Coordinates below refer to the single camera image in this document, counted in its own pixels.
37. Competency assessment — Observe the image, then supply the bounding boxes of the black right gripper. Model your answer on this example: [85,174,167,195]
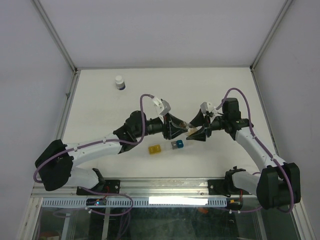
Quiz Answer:
[184,108,228,141]

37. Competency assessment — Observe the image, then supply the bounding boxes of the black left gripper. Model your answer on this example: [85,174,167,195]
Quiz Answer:
[135,113,188,141]

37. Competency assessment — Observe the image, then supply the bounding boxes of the clear bottle gold cap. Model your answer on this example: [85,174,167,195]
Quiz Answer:
[180,121,201,137]

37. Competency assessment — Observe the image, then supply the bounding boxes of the weekly pill organizer strip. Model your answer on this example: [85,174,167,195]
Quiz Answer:
[147,139,194,155]

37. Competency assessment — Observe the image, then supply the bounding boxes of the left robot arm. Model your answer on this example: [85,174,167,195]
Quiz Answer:
[33,110,188,195]

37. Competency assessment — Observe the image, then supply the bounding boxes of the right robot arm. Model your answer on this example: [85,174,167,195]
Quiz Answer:
[187,97,301,210]

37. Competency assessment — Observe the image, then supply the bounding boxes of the white pill bottle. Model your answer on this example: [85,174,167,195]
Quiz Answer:
[115,75,126,91]

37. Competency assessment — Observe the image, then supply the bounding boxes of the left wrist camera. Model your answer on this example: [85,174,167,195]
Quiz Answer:
[151,96,171,117]

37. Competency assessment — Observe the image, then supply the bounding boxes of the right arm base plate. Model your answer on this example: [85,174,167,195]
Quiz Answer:
[207,178,258,198]

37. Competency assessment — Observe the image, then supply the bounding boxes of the aluminium mounting rail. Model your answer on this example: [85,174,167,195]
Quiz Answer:
[31,177,224,198]

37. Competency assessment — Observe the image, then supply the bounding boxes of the white slotted cable duct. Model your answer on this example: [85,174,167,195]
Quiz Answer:
[42,196,227,208]

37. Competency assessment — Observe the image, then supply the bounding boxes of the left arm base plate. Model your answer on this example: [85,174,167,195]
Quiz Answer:
[76,178,121,196]

